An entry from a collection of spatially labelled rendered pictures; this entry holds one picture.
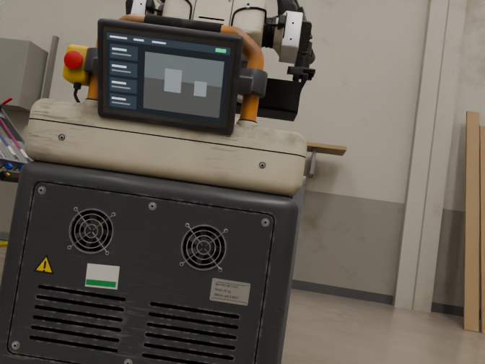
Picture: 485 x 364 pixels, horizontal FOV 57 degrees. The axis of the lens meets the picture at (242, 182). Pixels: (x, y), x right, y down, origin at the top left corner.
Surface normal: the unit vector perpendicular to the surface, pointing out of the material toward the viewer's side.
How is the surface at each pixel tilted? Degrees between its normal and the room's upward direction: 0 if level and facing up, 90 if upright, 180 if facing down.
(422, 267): 90
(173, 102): 115
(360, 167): 90
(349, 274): 90
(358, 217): 90
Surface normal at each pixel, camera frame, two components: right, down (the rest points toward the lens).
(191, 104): -0.09, 0.36
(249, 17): -0.01, -0.20
